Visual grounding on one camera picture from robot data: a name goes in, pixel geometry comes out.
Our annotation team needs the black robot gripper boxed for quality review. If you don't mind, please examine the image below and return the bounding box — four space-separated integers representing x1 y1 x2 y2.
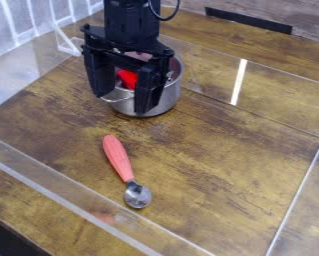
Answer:
81 0 176 115

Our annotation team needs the pink handled metal spoon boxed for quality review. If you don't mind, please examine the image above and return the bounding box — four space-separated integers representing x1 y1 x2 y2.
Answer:
102 135 153 209

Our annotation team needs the red object in pot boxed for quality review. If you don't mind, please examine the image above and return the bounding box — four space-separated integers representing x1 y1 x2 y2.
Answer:
118 70 138 90

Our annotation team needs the small silver metal pot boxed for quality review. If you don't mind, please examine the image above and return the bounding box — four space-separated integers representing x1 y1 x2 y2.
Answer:
102 55 185 117

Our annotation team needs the black strip on table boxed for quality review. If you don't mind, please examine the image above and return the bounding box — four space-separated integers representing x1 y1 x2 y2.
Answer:
205 7 293 35

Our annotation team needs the clear acrylic barrier back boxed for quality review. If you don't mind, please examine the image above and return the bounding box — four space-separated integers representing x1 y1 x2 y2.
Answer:
54 19 319 139

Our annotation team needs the clear acrylic barrier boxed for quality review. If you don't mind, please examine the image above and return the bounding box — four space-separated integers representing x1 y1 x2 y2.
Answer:
0 140 217 256
54 19 319 139

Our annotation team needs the clear acrylic barrier front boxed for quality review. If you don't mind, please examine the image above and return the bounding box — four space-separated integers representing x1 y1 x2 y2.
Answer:
0 140 217 256

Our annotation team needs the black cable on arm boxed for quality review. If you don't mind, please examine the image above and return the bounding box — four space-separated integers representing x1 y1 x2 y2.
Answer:
147 0 182 22

